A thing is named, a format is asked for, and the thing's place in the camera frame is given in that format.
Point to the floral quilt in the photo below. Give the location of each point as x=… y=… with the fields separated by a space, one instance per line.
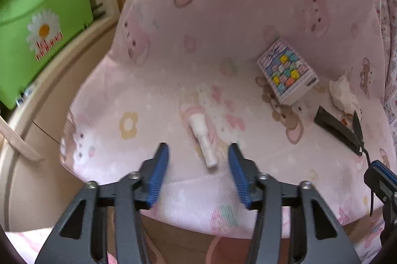
x=390 y=43

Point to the wooden stick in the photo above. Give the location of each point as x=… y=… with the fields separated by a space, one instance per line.
x=18 y=143

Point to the small white bottle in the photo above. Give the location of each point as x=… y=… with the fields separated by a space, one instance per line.
x=203 y=140

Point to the black wrapper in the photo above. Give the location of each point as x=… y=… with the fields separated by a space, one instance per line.
x=333 y=126

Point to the white tissue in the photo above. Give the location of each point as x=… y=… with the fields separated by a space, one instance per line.
x=342 y=92

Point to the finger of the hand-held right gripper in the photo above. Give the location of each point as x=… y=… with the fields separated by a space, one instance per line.
x=383 y=178

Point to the small patterned pastel box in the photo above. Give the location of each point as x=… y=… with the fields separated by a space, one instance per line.
x=287 y=71

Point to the green daisy-print storage box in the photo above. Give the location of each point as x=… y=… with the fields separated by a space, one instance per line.
x=40 y=22

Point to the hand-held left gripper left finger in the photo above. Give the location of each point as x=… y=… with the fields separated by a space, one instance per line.
x=156 y=171

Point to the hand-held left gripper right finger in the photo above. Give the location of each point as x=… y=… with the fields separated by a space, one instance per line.
x=239 y=172

